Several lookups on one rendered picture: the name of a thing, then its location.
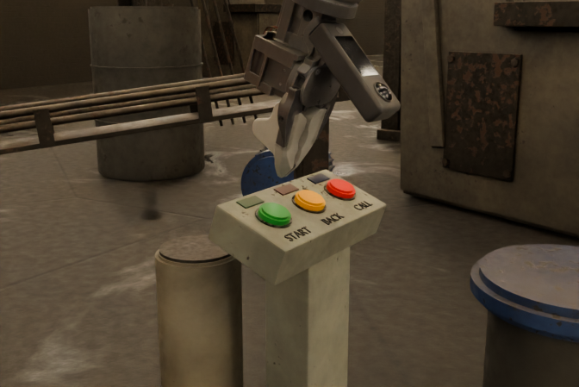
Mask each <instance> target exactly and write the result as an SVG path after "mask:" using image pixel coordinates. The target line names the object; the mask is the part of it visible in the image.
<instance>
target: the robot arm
mask: <svg viewBox="0 0 579 387"><path fill-rule="evenodd" d="M361 1H362V0H283V4H282V8H281V10H280V14H279V17H278V20H277V25H276V26H273V27H272V26H269V27H267V28H266V29H265V31H264V32H263V34H260V35H255V37H254V41H253V44H252V50H251V53H250V57H249V60H248V63H247V67H246V72H245V76H244V80H246V81H248V82H250V83H252V84H254V85H256V89H257V90H259V91H262V92H264V93H265V94H267V95H268V96H272V95H277V96H279V97H281V98H282V99H281V101H280V102H278V103H276V104H275V106H274V109H273V111H272V114H271V117H269V118H257V119H256V120H255V121H254V122H253V125H252V131H253V133H254V135H255V136H256V137H257V138H258V139H259V140H260V141H261V142H262V143H263V144H264V145H265V146H266V147H267V148H268V149H269V150H270V151H271V152H272V153H273V154H274V158H275V169H276V172H277V175H278V176H279V177H280V178H283V177H287V176H288V175H289V174H290V173H291V172H292V171H294V170H295V169H296V168H297V167H298V166H299V164H300V163H301V162H302V160H303V158H304V157H305V156H306V154H307V153H308V151H309V150H310V148H311V147H312V146H313V144H314V142H315V140H316V139H318V137H319V135H320V134H321V131H322V129H323V128H324V127H325V125H326V123H327V120H328V118H329V116H330V115H331V113H332V111H333V107H334V105H335V102H336V98H337V94H338V90H339V88H340V86H341V87H342V88H343V90H344V91H345V93H346V95H347V96H348V97H349V98H350V99H351V101H352V103H353V104H354V106H355V107H356V109H357V110H358V112H359V113H360V115H361V116H362V117H363V118H364V120H365V121H366V122H376V121H381V120H384V119H388V118H390V117H391V116H392V115H393V114H394V113H395V112H396V111H398V110H399V109H400V107H401V104H400V102H399V101H398V99H397V98H396V97H395V95H394V93H393V92H392V90H391V89H390V88H389V87H388V85H387V84H386V83H385V81H384V80H383V78H382V76H381V75H380V74H379V72H378V71H377V69H376V68H375V66H374V65H373V64H372V63H371V61H370V60H369V58H368V57H367V55H366V54H365V53H364V51H363V49H362V48H361V46H360V45H359V44H358V43H357V41H356V40H355V39H354V37H353V36H352V34H351V32H350V31H349V30H348V28H347V27H346V25H345V24H344V23H337V21H336V20H337V17H338V18H345V19H352V18H354V17H355V15H356V12H357V9H358V3H359V2H361ZM268 28H271V30H270V31H266V30H267V29H268ZM273 28H274V29H275V31H272V29H273ZM267 39H268V40H267ZM271 39H273V40H274V41H271ZM255 50H256V52H255ZM253 57H254V58H253ZM252 60H253V61H252Z"/></svg>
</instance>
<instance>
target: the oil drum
mask: <svg viewBox="0 0 579 387"><path fill-rule="evenodd" d="M88 18H89V32H90V58H91V64H90V67H91V71H92V84H93V94H97V93H104V92H110V91H122V90H128V89H134V88H140V87H147V86H154V85H160V84H172V83H178V82H184V81H191V80H198V79H202V65H203V63H202V40H201V10H200V9H198V7H184V6H173V4H162V6H93V7H90V9H88ZM187 113H190V106H189V105H188V106H182V107H176V108H170V109H159V110H154V111H147V112H141V113H135V114H130V115H119V116H112V117H107V118H101V119H95V120H94V121H95V125H96V127H101V126H108V125H113V124H119V123H124V122H136V121H141V120H147V119H153V118H159V117H164V116H170V115H181V114H187ZM96 151H97V164H98V171H99V173H101V174H102V175H103V176H104V177H106V178H111V179H116V180H122V181H134V182H150V181H163V180H171V179H177V178H185V177H188V176H192V175H195V174H197V173H198V172H200V171H201V170H202V169H203V168H204V166H205V160H204V130H203V123H199V124H193V125H188V126H182V127H176V128H166V129H160V130H155V131H149V132H144V133H138V134H128V135H123V136H116V137H111V138H105V139H100V140H96Z"/></svg>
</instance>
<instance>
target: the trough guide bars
mask: <svg viewBox="0 0 579 387"><path fill-rule="evenodd" d="M244 76H245V73H241V74H234V75H228V76H222V77H216V78H204V79H198V80H191V81H184V82H178V83H172V84H160V85H154V86H147V87H140V88H134V89H128V90H122V91H110V92H104V93H97V94H90V95H84V96H78V97H66V98H60V99H53V100H46V101H40V102H34V103H22V104H16V105H10V106H3V107H0V134H1V133H8V132H14V131H20V130H25V129H31V128H37V133H38V137H39V142H40V149H42V148H47V147H56V146H55V140H54V136H53V134H54V129H53V126H54V125H60V124H67V123H72V122H83V121H89V120H95V119H101V118H107V117H112V116H119V115H130V114H135V113H141V112H147V111H154V110H159V109H170V108H176V107H182V106H188V105H189V106H190V113H195V112H198V116H199V119H200V123H206V122H213V114H212V107H211V102H217V101H222V100H228V99H235V98H241V97H251V96H257V95H264V94H265V93H264V92H262V91H259V90H257V89H256V85H254V84H252V83H250V82H248V81H246V80H244ZM338 92H339V101H340V102H343V101H348V100H351V99H350V98H349V97H348V96H347V95H346V93H345V91H344V90H343V88H342V87H341V86H340V88H339V90H338Z"/></svg>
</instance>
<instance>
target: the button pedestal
mask: <svg viewBox="0 0 579 387"><path fill-rule="evenodd" d="M320 173H322V174H324V175H325V176H327V177H329V178H330V179H328V180H326V181H323V182H320V183H318V184H314V183H312V182H311V181H309V180H307V178H309V177H312V176H314V175H317V174H320ZM332 179H341V180H344V179H343V178H340V177H339V176H337V175H335V174H334V173H332V172H330V171H329V170H323V171H320V172H316V173H313V174H309V175H307V176H304V177H301V178H297V179H294V180H291V181H289V182H286V183H283V184H279V185H276V186H273V187H271V188H268V189H265V190H261V191H258V192H255V193H252V194H250V195H247V196H243V197H239V198H236V199H234V200H231V201H228V202H225V203H221V204H218V205H217V207H216V209H215V214H214V218H213V221H212V224H211V228H210V231H209V239H210V240H211V241H212V242H214V243H215V244H216V245H217V246H218V247H220V248H221V249H223V250H224V251H226V252H227V253H229V254H230V255H232V256H233V257H234V258H236V259H237V260H238V261H239V262H241V263H242V264H244V265H245V266H247V267H248V268H250V269H251V270H252V271H254V272H256V273H257V274H258V275H259V276H260V277H262V278H263V279H265V335H266V387H347V362H348V322H349V280H350V246H352V245H354V244H356V243H358V242H360V241H361V240H363V239H365V238H367V237H369V236H371V235H373V234H374V233H375V232H376V231H377V228H378V226H379V223H380V221H381V219H382V217H383V213H384V210H385V209H386V204H385V203H383V202H382V201H380V200H378V199H376V198H375V197H373V196H372V195H370V194H368V193H366V192H365V191H363V190H361V189H359V188H358V187H356V186H355V185H353V184H352V186H353V187H354V189H355V194H354V197H352V198H343V197H337V196H335V195H334V194H332V193H331V192H329V191H328V190H327V182H328V181H329V180H332ZM344 181H345V180H344ZM286 184H293V185H294V186H295V187H297V188H298V189H299V190H297V191H294V192H291V193H289V194H287V195H284V196H283V195H281V194H279V193H278V192H276V191H275V190H274V189H276V188H278V187H281V186H284V185H286ZM350 184H351V183H350ZM300 190H311V191H314V192H316V193H318V194H320V195H321V196H322V197H323V198H324V200H325V202H326V204H325V207H324V209H323V210H320V211H313V210H309V209H305V208H303V207H301V206H300V205H298V204H297V203H296V201H295V196H296V193H297V192H298V191H300ZM252 196H257V197H259V198H260V199H262V200H263V201H264V202H263V203H261V204H258V205H255V206H252V207H250V208H247V209H245V208H243V207H242V206H240V205H239V204H237V203H236V202H237V201H239V200H242V199H245V198H248V197H252ZM264 203H277V204H280V205H282V206H284V207H285V208H286V209H287V210H288V211H289V212H290V213H291V218H290V221H289V223H288V224H287V225H283V226H278V225H273V224H270V223H268V222H265V221H264V220H262V219H261V218H260V217H259V216H258V209H259V206H260V205H262V204H264Z"/></svg>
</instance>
